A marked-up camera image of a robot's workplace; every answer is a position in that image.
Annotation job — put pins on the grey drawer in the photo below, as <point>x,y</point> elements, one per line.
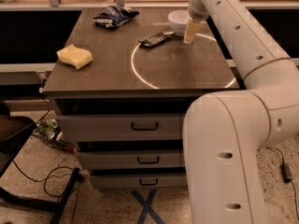
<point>121,127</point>
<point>141,159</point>
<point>138,181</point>

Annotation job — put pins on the middle grey drawer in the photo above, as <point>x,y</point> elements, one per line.
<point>141,159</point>

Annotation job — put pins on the wire basket with items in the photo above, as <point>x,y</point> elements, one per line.
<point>48,131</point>

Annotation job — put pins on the white bowl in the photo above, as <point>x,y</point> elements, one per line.
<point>178,20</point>

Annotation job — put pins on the bottom grey drawer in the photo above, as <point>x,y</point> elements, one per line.
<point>138,181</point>

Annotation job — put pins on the blue tape cross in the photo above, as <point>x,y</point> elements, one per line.
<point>147,209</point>

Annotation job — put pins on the yellow sponge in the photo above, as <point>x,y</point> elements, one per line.
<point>75,56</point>

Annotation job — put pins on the grey drawer cabinet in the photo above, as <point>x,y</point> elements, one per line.
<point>125,78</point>

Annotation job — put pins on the blue chip bag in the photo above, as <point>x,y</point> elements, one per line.
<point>114,17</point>

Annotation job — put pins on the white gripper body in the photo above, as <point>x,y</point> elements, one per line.
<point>198,14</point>

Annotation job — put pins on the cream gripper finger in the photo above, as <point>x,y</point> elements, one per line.
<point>192,28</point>

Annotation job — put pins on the top grey drawer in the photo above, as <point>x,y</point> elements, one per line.
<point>121,127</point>

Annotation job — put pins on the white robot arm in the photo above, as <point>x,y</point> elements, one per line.
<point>223,130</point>

